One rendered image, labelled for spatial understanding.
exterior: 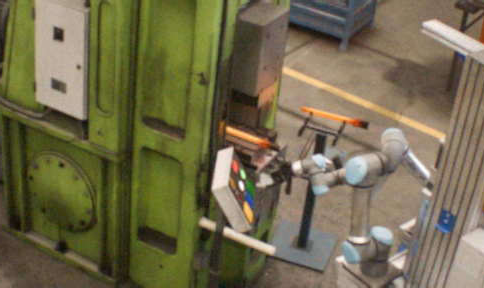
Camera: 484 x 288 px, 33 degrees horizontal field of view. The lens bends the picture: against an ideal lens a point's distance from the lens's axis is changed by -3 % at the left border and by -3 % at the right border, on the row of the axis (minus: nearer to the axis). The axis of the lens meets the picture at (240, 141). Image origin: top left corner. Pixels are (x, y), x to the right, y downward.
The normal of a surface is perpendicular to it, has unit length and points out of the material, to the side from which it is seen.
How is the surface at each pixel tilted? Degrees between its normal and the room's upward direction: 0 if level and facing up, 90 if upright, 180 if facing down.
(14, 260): 0
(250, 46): 90
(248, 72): 90
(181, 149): 90
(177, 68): 89
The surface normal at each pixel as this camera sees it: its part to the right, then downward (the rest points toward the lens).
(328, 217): 0.10, -0.85
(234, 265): -0.48, 0.41
